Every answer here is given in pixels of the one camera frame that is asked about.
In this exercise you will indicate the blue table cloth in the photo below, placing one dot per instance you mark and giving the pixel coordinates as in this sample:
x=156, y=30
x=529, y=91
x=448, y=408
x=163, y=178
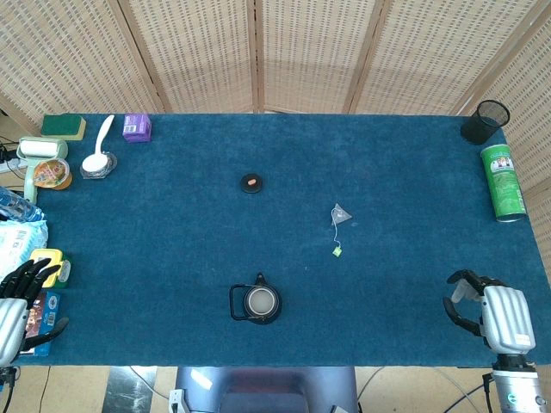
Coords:
x=172, y=236

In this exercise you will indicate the pyramid tea bag green tag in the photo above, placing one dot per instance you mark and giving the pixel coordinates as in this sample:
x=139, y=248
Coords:
x=340, y=214

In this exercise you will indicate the white power strip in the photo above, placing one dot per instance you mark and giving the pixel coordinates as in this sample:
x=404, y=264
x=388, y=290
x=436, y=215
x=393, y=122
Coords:
x=9, y=164

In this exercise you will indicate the small patterned dish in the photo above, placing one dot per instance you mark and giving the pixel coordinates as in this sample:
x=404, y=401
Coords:
x=110, y=165

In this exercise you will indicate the white wet wipes pack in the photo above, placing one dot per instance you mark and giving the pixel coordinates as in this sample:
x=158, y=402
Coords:
x=19, y=245

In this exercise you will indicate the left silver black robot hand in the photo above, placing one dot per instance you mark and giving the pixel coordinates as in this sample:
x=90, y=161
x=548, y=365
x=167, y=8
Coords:
x=10, y=318

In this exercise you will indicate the bamboo folding screen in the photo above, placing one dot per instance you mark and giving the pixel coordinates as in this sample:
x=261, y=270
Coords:
x=301, y=51

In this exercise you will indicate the pale green lint roller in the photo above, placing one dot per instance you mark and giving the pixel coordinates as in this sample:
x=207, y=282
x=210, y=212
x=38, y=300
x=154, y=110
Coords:
x=39, y=148

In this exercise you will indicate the grey robot torso base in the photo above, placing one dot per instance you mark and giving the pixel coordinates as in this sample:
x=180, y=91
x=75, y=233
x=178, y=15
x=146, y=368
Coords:
x=267, y=389

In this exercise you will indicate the white plastic spoon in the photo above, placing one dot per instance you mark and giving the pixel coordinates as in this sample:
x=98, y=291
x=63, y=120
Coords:
x=95, y=161

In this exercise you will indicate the purple box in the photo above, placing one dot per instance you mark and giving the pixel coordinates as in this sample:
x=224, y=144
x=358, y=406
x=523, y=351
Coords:
x=137, y=128

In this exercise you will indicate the green yellow sponge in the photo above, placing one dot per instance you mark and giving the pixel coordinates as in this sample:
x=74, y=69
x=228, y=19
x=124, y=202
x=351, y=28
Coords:
x=60, y=125

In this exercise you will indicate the green chips can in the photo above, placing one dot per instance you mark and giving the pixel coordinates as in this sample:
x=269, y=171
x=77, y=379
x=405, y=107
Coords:
x=503, y=185

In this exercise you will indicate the clear plastic water bottle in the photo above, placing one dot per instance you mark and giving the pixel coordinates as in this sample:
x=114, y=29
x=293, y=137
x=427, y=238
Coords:
x=17, y=208

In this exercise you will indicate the orange sealed snack cup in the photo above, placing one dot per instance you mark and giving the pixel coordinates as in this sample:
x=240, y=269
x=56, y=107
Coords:
x=52, y=172

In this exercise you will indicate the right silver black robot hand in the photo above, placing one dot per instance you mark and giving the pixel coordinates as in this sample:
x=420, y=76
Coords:
x=503, y=314

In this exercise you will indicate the blue cookie box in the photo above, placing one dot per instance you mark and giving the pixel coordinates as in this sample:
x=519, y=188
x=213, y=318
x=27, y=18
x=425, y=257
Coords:
x=45, y=310

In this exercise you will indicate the black mesh pen holder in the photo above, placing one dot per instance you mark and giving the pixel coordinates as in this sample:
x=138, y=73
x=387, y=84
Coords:
x=484, y=125

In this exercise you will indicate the yellow green lidded box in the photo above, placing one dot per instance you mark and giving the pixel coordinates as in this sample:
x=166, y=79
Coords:
x=53, y=262

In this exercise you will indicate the black teapot lid orange knob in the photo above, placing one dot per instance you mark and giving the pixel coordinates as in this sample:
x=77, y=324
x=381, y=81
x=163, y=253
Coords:
x=251, y=183

